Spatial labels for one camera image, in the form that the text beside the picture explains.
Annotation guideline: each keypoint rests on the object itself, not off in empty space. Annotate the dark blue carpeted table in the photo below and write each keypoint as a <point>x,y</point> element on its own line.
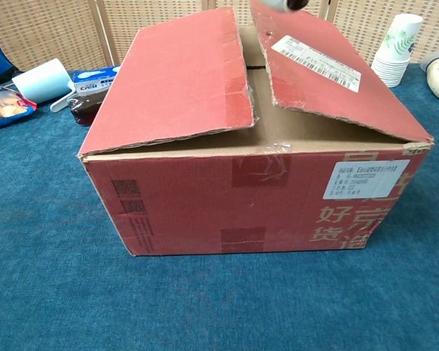
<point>168,303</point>

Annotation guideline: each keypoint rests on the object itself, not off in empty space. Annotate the light blue plastic mug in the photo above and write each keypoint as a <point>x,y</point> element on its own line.
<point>44,82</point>

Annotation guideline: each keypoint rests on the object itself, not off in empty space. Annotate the blue white toothpaste box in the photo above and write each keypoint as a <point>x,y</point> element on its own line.
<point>95,78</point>

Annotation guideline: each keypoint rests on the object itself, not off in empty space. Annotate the blue cookie snack bag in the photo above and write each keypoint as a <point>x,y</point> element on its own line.
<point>3,109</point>

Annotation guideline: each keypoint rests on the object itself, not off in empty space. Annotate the red cardboard shipping box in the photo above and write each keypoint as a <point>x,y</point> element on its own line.
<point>205,197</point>

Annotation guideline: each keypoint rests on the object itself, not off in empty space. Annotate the stack of paper cups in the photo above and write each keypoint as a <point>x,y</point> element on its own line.
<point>397,47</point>

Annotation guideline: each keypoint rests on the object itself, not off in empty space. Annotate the cola bottle red label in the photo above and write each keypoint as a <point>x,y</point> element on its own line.
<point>86,109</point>

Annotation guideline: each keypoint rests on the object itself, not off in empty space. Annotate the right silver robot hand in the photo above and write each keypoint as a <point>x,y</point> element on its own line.
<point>281,4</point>

